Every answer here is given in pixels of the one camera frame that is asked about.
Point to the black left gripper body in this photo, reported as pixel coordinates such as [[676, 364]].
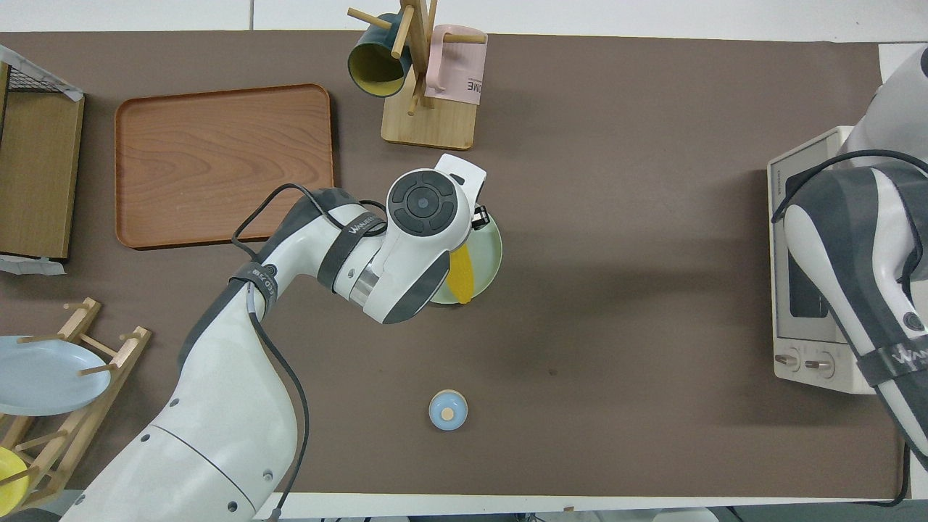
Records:
[[481, 217]]

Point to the light green plate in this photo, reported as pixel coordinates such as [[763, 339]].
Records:
[[486, 261]]

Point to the yellow corn cob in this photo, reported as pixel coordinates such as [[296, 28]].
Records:
[[462, 279]]

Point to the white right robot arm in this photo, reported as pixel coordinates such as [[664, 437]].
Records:
[[870, 239]]

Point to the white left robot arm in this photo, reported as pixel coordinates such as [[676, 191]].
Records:
[[217, 435]]

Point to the oven control knob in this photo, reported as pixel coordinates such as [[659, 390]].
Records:
[[786, 360], [819, 366]]

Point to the white toaster oven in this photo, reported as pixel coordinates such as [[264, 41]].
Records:
[[826, 148]]

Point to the wooden mug tree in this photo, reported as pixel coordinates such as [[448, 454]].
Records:
[[435, 127]]

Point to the pink mug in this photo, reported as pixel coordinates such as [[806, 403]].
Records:
[[460, 72]]

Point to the brown table mat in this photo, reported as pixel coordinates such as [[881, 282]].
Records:
[[616, 290]]

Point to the dark teal mug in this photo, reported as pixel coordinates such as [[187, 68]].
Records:
[[377, 72]]

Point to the brown wooden tray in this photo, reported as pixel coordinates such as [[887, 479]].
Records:
[[217, 145]]

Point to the wooden dish rack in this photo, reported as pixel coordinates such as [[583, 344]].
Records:
[[130, 348]]

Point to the wooden shelf unit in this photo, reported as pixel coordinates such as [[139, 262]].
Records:
[[43, 159]]

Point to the white checked cloth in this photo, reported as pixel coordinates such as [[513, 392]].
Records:
[[29, 267]]

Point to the light blue plate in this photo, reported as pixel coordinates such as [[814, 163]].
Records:
[[43, 377]]

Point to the yellow plate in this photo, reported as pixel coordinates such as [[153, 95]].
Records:
[[9, 478]]

